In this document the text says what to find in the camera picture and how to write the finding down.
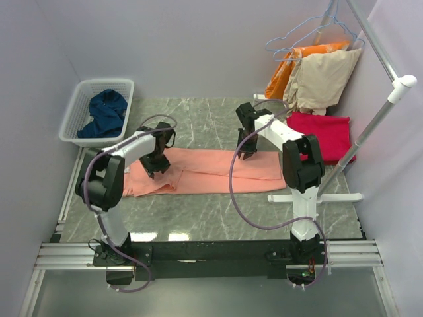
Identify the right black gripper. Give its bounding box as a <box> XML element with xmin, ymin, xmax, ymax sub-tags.
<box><xmin>236</xmin><ymin>129</ymin><xmax>258</xmax><ymax>160</ymax></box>

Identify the pink t-shirt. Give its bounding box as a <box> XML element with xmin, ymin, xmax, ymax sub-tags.
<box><xmin>122</xmin><ymin>147</ymin><xmax>286</xmax><ymax>197</ymax></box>

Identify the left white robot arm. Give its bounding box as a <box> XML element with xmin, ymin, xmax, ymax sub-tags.
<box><xmin>75</xmin><ymin>122</ymin><xmax>176</xmax><ymax>265</ymax></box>

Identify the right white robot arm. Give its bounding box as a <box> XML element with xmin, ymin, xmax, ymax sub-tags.
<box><xmin>229</xmin><ymin>102</ymin><xmax>325</xmax><ymax>264</ymax></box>

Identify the orange hanging garment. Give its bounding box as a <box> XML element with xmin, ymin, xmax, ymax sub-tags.
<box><xmin>264</xmin><ymin>40</ymin><xmax>351</xmax><ymax>99</ymax></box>

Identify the blue t-shirt in basket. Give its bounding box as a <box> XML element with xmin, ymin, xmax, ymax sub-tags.
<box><xmin>77</xmin><ymin>89</ymin><xmax>128</xmax><ymax>139</ymax></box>

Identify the white plastic laundry basket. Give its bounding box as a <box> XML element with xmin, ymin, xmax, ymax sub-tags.
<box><xmin>59</xmin><ymin>78</ymin><xmax>135</xmax><ymax>147</ymax></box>

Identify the red folded t-shirt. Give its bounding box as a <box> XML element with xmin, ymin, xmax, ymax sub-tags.
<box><xmin>286</xmin><ymin>112</ymin><xmax>352</xmax><ymax>165</ymax></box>

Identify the beige hanging garment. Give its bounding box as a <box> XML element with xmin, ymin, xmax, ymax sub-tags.
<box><xmin>283</xmin><ymin>49</ymin><xmax>362</xmax><ymax>116</ymax></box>

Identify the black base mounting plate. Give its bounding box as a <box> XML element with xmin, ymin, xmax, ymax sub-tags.
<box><xmin>93</xmin><ymin>240</ymin><xmax>325</xmax><ymax>285</ymax></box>

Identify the white metal clothes rack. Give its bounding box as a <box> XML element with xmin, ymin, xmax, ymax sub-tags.
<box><xmin>253</xmin><ymin>0</ymin><xmax>417</xmax><ymax>205</ymax></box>

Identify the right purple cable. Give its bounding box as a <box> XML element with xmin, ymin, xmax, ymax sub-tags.
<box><xmin>228</xmin><ymin>98</ymin><xmax>328</xmax><ymax>289</ymax></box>

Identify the purple cable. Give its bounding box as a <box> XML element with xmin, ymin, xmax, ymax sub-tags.
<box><xmin>228</xmin><ymin>98</ymin><xmax>328</xmax><ymax>289</ymax></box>
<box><xmin>84</xmin><ymin>114</ymin><xmax>178</xmax><ymax>293</ymax></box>

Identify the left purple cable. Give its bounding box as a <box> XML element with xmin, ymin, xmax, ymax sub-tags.
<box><xmin>84</xmin><ymin>114</ymin><xmax>178</xmax><ymax>293</ymax></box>

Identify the blue wire hanger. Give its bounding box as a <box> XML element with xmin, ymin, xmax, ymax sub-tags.
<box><xmin>272</xmin><ymin>13</ymin><xmax>367</xmax><ymax>62</ymax></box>
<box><xmin>265</xmin><ymin>0</ymin><xmax>358</xmax><ymax>53</ymax></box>

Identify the aluminium rail frame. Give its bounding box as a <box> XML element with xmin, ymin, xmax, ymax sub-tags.
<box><xmin>18</xmin><ymin>240</ymin><xmax>397</xmax><ymax>317</ymax></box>

